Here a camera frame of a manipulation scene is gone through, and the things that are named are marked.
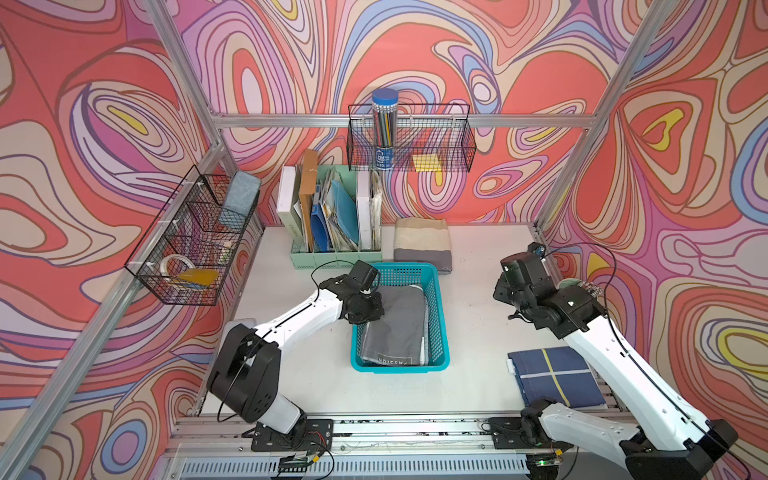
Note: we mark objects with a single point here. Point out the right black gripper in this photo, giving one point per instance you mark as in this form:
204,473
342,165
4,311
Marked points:
500,292

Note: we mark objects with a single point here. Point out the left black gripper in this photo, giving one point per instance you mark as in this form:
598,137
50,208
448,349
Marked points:
377,311

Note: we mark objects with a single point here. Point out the grey pillowcase with label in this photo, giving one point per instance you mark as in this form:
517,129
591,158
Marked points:
400,336

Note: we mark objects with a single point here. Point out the teal plastic basket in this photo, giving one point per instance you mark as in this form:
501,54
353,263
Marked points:
404,274

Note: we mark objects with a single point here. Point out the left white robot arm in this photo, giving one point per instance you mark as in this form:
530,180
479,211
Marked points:
245,375

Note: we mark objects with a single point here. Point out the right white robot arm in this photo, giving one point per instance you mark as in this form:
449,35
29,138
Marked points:
672,440

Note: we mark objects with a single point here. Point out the beige and grey folded pillowcase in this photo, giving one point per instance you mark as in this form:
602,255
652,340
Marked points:
423,241

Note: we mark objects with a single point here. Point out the navy pillowcase with yellow stripe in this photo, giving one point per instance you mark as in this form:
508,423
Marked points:
559,374

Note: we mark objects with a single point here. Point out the green pencil cup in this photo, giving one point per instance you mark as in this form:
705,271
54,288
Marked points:
595,290

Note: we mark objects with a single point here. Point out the green file organizer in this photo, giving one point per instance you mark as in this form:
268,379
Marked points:
330,245

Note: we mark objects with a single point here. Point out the blue folder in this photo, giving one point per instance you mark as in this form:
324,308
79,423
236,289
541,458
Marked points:
346,213

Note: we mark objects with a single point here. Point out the white binder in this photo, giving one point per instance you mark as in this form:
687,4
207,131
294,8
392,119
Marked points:
363,202

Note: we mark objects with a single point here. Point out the white book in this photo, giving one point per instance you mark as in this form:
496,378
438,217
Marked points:
286,200

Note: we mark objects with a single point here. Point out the brown folder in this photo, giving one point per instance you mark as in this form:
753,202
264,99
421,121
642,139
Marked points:
307,189

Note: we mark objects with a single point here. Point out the yellow sticky notes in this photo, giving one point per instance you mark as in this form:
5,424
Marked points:
426,163

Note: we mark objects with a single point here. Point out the yellow card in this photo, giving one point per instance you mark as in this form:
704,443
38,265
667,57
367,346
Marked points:
197,278

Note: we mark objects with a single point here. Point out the grey blue sponge block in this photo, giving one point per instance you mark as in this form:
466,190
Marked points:
240,198

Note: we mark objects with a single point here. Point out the white tape roll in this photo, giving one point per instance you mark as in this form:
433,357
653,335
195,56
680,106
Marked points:
174,264

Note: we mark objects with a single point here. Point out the blue lidded pencil tube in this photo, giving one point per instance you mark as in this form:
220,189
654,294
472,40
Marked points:
384,110

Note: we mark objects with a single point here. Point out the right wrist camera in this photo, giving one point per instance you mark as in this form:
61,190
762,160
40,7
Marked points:
537,249

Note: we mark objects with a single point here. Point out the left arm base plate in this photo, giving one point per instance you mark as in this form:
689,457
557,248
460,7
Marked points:
307,435

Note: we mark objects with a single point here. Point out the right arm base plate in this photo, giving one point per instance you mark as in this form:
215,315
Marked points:
515,432

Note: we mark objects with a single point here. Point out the left black wire basket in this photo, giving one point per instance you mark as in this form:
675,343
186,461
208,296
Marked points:
188,224

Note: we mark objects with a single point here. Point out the black wire basket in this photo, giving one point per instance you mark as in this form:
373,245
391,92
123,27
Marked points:
422,128
188,224

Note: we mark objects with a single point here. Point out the back black wire basket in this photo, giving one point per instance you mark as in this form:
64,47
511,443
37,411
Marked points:
422,128

